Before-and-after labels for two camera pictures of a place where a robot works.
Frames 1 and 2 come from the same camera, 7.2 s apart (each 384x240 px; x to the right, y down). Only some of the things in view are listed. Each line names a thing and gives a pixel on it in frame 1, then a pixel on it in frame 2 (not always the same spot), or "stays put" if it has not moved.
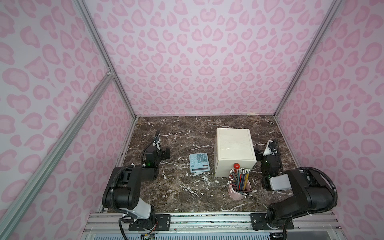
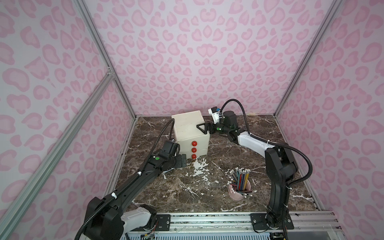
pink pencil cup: x=238 y=196 stays put
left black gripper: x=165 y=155 to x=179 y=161
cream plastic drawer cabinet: x=234 y=149 to x=193 y=141
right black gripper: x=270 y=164 to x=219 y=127
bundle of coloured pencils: x=238 y=179 stays put
